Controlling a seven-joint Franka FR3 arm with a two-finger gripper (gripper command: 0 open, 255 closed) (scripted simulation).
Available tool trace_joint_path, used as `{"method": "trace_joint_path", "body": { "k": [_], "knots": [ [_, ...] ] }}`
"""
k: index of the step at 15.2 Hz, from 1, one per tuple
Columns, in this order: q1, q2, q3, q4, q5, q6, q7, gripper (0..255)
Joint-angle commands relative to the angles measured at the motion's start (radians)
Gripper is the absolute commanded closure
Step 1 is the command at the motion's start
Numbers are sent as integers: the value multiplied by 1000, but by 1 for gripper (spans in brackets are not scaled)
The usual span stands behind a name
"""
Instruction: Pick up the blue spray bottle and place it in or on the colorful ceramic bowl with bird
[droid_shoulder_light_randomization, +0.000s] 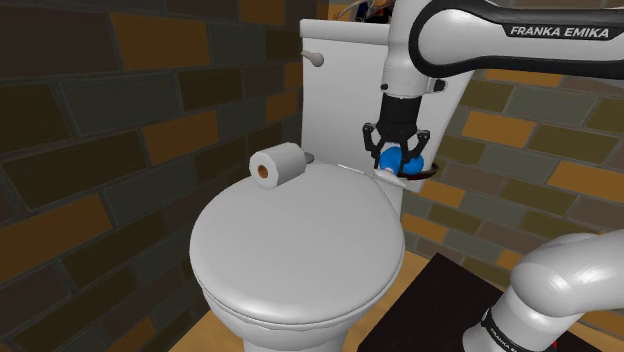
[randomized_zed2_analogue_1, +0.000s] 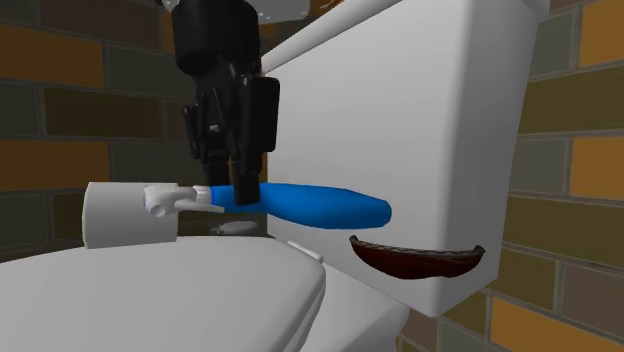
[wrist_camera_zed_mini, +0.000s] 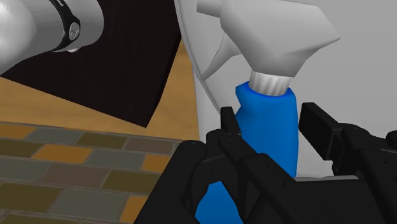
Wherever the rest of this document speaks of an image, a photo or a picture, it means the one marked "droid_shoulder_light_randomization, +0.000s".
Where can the dark robot stand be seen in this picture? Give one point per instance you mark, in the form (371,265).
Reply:
(429,312)

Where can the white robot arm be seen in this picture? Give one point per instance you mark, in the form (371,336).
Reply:
(448,48)

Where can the white toilet paper roll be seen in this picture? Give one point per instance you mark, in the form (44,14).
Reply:
(282,163)

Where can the blue and white toy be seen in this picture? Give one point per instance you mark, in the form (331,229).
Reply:
(391,157)

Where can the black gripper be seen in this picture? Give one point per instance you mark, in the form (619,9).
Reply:
(400,119)

